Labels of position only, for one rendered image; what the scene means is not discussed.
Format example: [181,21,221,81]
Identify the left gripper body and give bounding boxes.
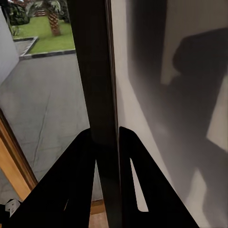
[0,204,10,227]

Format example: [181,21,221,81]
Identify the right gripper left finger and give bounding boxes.
[2,128,96,228]

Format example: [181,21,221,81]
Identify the poster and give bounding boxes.
[66,0,123,228]

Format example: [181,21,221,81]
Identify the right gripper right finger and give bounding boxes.
[119,127,199,228]

